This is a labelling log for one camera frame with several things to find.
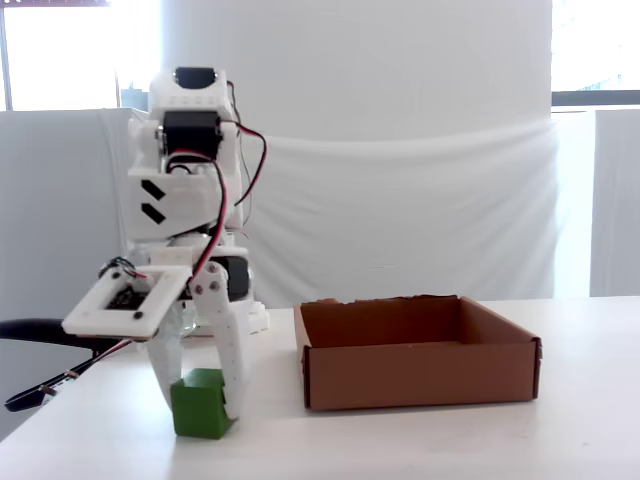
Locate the red black servo wire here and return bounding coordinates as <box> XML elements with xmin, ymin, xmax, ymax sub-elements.
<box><xmin>167</xmin><ymin>79</ymin><xmax>269</xmax><ymax>289</ymax></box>

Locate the brown cardboard box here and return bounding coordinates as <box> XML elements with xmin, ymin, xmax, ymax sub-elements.
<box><xmin>293</xmin><ymin>293</ymin><xmax>544</xmax><ymax>412</ymax></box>

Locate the black clamp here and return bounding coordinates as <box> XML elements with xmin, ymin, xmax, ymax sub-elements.
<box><xmin>0</xmin><ymin>318</ymin><xmax>134</xmax><ymax>357</ymax></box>

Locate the grey window mullion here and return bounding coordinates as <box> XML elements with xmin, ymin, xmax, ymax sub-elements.
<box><xmin>0</xmin><ymin>0</ymin><xmax>14</xmax><ymax>112</ymax></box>

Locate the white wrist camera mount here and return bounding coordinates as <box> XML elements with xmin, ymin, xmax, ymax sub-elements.
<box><xmin>62</xmin><ymin>263</ymin><xmax>194</xmax><ymax>344</ymax></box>

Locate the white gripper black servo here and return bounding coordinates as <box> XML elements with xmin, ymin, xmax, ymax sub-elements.
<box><xmin>146</xmin><ymin>244</ymin><xmax>250</xmax><ymax>420</ymax></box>

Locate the dark window sill bar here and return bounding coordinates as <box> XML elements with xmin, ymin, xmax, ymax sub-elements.
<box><xmin>551</xmin><ymin>89</ymin><xmax>640</xmax><ymax>108</ymax></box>

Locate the white backdrop cloth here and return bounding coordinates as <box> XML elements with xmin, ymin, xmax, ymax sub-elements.
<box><xmin>97</xmin><ymin>107</ymin><xmax>596</xmax><ymax>309</ymax></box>

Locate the green cube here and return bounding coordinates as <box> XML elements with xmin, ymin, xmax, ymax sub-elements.
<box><xmin>169</xmin><ymin>368</ymin><xmax>236</xmax><ymax>440</ymax></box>

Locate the white round pillar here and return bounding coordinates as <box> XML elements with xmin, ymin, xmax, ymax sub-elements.
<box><xmin>159</xmin><ymin>0</ymin><xmax>554</xmax><ymax>131</ymax></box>

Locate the red black white wire bundle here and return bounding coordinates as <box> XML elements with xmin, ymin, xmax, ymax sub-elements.
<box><xmin>64</xmin><ymin>338</ymin><xmax>136</xmax><ymax>379</ymax></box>

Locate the white partition panel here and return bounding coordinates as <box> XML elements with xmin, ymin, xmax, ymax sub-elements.
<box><xmin>0</xmin><ymin>109</ymin><xmax>132</xmax><ymax>326</ymax></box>
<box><xmin>589</xmin><ymin>107</ymin><xmax>640</xmax><ymax>299</ymax></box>

